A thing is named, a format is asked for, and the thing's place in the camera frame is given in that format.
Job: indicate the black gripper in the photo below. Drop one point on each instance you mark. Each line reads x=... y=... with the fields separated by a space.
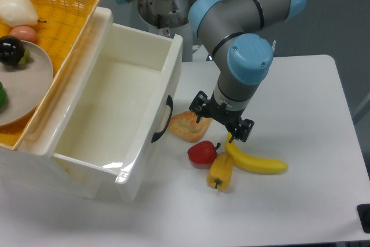
x=203 y=107

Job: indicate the red bell pepper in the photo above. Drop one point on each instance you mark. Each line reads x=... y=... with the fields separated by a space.
x=203 y=153

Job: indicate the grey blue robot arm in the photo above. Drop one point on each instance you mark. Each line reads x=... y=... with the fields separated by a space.
x=228 y=31

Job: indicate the yellow bell pepper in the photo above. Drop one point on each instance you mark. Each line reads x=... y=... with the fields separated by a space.
x=220 y=172

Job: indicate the green bell pepper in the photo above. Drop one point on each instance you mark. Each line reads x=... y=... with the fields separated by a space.
x=3 y=96

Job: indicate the golden pastry bread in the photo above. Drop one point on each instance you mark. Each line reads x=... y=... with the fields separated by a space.
x=186 y=127

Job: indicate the yellow banana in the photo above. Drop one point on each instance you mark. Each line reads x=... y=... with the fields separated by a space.
x=257 y=165

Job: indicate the white plastic drawer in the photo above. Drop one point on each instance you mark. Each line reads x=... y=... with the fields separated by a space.
x=108 y=136

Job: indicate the black object at edge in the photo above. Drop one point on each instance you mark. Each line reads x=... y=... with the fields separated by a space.
x=364 y=216

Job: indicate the yellow woven basket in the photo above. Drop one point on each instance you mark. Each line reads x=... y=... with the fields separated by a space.
x=62 y=25

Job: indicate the grey round plate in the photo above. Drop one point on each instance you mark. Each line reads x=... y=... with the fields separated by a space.
x=26 y=85

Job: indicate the white drawer cabinet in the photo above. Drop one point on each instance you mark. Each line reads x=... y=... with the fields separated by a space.
x=33 y=162

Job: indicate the pink peach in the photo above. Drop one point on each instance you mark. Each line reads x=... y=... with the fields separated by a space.
x=25 y=33

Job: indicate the dark purple eggplant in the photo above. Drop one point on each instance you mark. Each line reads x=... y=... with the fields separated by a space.
x=13 y=51

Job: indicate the white pear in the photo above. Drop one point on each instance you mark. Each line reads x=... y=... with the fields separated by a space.
x=16 y=13

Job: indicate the black drawer handle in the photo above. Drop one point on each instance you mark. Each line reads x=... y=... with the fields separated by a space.
x=164 y=123

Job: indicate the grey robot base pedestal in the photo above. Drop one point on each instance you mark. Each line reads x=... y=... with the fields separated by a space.
x=169 y=18

